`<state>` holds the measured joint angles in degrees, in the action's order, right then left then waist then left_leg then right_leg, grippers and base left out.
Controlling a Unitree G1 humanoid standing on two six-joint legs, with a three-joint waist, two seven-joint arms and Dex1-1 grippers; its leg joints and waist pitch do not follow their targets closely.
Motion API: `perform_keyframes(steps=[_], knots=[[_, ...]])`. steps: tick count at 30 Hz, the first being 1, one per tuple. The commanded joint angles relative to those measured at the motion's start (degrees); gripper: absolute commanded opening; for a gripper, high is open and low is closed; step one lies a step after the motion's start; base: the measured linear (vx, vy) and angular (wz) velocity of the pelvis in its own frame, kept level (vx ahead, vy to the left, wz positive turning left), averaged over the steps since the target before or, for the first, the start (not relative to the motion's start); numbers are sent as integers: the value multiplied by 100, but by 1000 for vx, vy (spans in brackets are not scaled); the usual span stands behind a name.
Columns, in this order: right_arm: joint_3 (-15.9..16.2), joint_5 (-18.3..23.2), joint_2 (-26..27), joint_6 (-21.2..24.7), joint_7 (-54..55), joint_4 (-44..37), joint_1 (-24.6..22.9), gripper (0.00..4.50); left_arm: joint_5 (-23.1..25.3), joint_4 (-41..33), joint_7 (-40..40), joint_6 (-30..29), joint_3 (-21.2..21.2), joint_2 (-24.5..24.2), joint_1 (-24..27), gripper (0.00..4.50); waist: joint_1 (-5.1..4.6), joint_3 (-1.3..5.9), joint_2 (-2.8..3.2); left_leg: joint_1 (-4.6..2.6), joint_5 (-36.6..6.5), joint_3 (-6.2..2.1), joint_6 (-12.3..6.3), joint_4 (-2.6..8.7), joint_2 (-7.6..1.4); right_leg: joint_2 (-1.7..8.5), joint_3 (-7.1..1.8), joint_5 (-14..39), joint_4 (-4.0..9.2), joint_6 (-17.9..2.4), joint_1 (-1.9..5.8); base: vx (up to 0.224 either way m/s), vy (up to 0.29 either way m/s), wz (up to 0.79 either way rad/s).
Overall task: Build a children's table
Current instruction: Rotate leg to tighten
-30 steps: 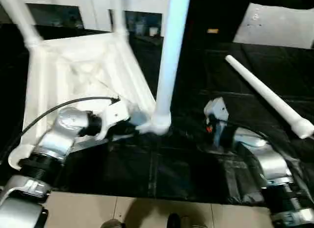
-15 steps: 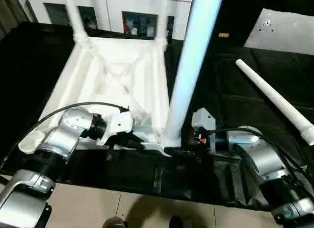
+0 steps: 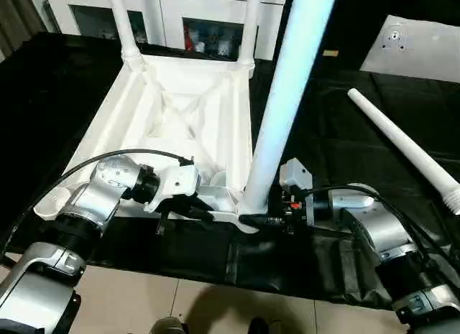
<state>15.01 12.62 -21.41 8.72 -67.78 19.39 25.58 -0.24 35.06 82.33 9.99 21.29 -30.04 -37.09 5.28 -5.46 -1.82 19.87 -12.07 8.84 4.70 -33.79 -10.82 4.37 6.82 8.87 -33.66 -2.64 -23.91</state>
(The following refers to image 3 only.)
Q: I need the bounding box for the white plastic table top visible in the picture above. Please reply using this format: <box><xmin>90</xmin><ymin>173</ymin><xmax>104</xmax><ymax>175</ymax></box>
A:
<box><xmin>33</xmin><ymin>52</ymin><xmax>270</xmax><ymax>235</ymax></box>

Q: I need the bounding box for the white plastic table leg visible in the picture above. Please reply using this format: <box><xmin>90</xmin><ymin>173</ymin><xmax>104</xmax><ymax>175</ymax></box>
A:
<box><xmin>238</xmin><ymin>0</ymin><xmax>339</xmax><ymax>219</ymax></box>
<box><xmin>234</xmin><ymin>0</ymin><xmax>261</xmax><ymax>72</ymax></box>
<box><xmin>109</xmin><ymin>0</ymin><xmax>149</xmax><ymax>75</ymax></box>
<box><xmin>346</xmin><ymin>87</ymin><xmax>460</xmax><ymax>217</ymax></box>

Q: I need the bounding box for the dark brown rounded object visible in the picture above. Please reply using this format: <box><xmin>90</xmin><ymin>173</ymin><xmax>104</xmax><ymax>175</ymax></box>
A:
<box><xmin>247</xmin><ymin>315</ymin><xmax>270</xmax><ymax>334</ymax></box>
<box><xmin>152</xmin><ymin>315</ymin><xmax>185</xmax><ymax>334</ymax></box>

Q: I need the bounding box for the black work mat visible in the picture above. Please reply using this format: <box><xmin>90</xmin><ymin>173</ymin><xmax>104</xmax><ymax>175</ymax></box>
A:
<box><xmin>0</xmin><ymin>31</ymin><xmax>460</xmax><ymax>310</ymax></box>

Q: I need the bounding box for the white cabinet with glass doors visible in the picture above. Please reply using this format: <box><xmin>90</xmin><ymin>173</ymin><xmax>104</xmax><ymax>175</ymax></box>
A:
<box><xmin>42</xmin><ymin>0</ymin><xmax>288</xmax><ymax>62</ymax></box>

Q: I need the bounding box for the black cabinet with gold label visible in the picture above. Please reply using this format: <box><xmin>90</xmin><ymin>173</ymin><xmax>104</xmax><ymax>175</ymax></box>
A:
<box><xmin>272</xmin><ymin>0</ymin><xmax>391</xmax><ymax>73</ymax></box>

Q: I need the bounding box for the grey curtain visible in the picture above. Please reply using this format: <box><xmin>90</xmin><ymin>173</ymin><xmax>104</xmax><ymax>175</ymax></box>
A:
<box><xmin>0</xmin><ymin>0</ymin><xmax>50</xmax><ymax>64</ymax></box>

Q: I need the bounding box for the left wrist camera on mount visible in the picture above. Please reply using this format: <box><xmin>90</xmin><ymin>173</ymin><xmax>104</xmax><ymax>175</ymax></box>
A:
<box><xmin>142</xmin><ymin>162</ymin><xmax>202</xmax><ymax>215</ymax></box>

